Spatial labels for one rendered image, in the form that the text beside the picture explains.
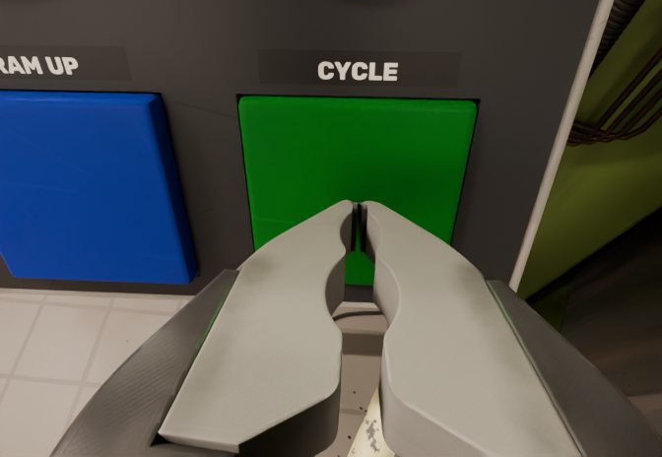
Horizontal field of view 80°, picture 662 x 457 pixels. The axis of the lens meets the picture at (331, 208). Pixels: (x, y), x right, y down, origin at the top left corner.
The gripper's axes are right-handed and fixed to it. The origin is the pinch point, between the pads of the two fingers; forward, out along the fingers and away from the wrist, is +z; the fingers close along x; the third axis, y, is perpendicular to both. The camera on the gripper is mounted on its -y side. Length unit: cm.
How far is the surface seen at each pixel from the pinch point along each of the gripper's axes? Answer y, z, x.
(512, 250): 2.6, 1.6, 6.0
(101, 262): 3.4, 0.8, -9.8
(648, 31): -2.3, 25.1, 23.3
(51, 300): 77, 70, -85
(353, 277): 3.9, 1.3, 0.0
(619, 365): 31.8, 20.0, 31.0
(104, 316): 79, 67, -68
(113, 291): 5.5, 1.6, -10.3
